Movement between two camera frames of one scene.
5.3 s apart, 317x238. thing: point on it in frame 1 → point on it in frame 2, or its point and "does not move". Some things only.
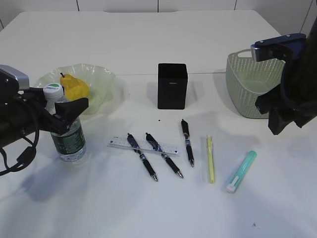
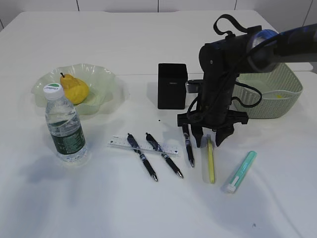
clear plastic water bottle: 71,144 does not move
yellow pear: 74,88 does not move
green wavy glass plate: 102,83 does not move
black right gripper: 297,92 → 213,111
